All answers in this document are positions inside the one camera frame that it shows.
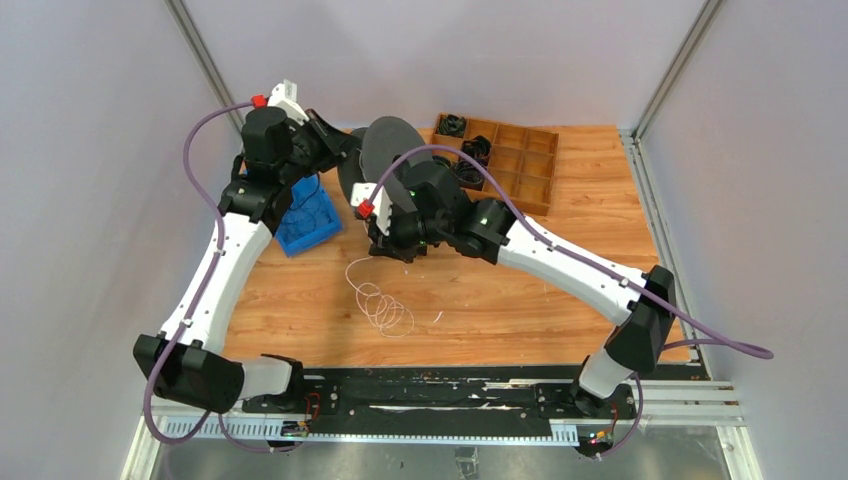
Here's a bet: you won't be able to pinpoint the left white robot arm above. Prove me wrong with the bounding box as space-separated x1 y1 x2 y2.
133 106 361 414

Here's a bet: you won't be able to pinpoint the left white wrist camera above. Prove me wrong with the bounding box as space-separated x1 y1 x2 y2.
267 79 309 125

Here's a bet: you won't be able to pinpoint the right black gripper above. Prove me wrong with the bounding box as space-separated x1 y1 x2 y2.
366 205 447 266

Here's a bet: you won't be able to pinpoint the purple cable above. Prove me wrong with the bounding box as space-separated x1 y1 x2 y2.
142 95 306 454
356 144 775 460

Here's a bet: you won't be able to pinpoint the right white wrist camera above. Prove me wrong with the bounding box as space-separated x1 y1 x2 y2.
349 182 393 236

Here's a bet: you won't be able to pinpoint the white thin wire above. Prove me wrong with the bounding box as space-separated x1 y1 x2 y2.
344 255 416 340

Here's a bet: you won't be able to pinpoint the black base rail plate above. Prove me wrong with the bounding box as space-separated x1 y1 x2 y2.
240 364 637 439

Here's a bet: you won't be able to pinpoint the black cable spool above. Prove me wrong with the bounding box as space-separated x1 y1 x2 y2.
336 116 432 213

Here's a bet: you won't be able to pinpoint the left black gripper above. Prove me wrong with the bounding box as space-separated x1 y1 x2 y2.
279 109 361 186

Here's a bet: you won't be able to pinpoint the wooden compartment tray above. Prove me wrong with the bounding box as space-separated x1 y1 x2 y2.
430 113 559 216

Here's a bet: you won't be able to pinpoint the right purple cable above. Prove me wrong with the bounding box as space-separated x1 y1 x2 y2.
356 144 775 460

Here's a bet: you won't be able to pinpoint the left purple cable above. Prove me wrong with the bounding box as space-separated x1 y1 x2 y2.
142 95 306 454

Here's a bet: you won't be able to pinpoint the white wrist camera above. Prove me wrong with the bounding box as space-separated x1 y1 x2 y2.
267 79 309 125
349 182 393 236

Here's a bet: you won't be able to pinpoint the thin wires in blue bin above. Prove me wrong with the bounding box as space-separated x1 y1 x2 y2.
286 192 329 237

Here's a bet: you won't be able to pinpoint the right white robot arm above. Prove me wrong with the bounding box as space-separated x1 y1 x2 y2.
350 161 675 417

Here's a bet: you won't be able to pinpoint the blue plastic bin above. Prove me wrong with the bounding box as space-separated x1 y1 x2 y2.
275 175 343 258

